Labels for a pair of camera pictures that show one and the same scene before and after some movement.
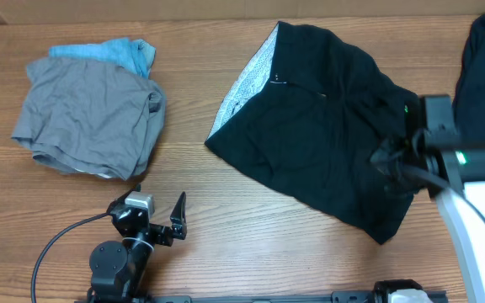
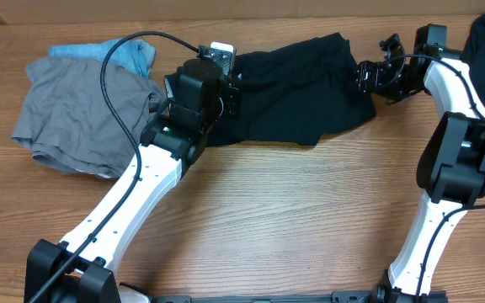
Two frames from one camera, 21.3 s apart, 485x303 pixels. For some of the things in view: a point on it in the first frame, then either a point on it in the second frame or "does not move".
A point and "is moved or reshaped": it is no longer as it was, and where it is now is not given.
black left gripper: [158, 231] → [232, 101]
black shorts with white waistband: [309, 114] is moved or reshaped
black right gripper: [394, 157] → [366, 77]
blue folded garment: [137, 54] does not move
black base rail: [359, 296] does not move
